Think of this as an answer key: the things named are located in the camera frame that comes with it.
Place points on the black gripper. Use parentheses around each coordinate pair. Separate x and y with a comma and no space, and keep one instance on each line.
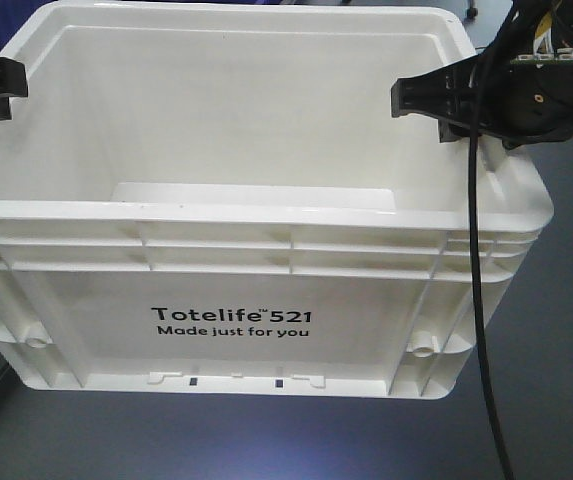
(526,82)

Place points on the white plastic Totelife crate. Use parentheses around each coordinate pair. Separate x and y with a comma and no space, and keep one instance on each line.
(217,199)

